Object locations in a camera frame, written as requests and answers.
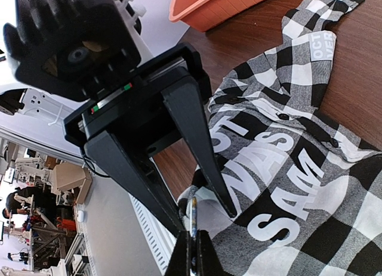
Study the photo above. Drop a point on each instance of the black white checkered shirt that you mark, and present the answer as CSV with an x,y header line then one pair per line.
x,y
307,190

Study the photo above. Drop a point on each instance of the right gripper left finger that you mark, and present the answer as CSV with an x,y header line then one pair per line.
x,y
180,261

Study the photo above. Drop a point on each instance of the orange plastic basin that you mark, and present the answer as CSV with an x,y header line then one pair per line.
x,y
203,15

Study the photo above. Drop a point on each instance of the round gold brooch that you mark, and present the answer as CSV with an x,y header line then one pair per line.
x,y
193,215

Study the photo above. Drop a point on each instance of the aluminium front rail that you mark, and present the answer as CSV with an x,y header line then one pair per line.
x,y
160,241

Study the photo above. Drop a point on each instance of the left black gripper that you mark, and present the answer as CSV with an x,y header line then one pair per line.
x,y
132,112

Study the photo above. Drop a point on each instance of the white round brooch backing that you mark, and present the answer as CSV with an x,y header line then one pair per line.
x,y
183,202

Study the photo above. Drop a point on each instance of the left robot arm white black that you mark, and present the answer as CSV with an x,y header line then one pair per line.
x,y
46,30

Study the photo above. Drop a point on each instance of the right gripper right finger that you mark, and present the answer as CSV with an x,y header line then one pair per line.
x,y
207,262

